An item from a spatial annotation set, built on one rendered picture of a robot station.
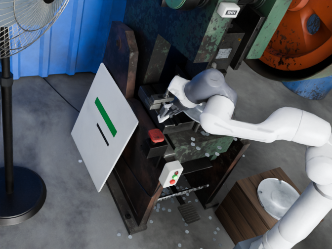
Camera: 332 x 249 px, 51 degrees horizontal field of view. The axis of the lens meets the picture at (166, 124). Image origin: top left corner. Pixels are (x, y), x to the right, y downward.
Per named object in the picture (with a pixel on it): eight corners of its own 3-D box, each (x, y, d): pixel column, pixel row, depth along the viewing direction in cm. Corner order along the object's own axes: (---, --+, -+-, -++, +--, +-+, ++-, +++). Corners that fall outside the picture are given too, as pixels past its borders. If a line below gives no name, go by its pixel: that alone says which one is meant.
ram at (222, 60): (226, 87, 171) (253, 35, 151) (201, 90, 163) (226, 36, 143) (208, 65, 180) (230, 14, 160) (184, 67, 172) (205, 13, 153)
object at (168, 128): (231, 121, 193) (236, 113, 189) (161, 135, 170) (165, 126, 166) (204, 86, 210) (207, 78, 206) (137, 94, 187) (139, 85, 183)
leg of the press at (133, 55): (146, 229, 205) (199, 122, 145) (129, 235, 199) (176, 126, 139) (94, 119, 255) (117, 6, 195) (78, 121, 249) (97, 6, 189)
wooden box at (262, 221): (293, 247, 225) (324, 220, 202) (250, 269, 205) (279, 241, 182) (255, 196, 246) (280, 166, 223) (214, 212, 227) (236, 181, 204)
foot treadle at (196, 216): (198, 223, 205) (201, 218, 201) (184, 228, 200) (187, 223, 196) (155, 148, 237) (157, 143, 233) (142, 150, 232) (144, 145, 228)
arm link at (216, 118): (304, 103, 116) (215, 74, 121) (293, 149, 106) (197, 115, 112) (293, 121, 125) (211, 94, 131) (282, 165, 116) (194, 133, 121)
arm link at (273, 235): (302, 234, 159) (334, 205, 142) (282, 258, 147) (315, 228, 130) (282, 216, 163) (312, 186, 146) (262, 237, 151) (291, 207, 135)
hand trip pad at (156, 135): (161, 149, 158) (166, 138, 153) (149, 152, 155) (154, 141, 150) (154, 138, 161) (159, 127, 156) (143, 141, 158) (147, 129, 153)
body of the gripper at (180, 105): (180, 108, 126) (169, 117, 134) (199, 105, 130) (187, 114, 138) (175, 89, 128) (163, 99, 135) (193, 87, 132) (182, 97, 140)
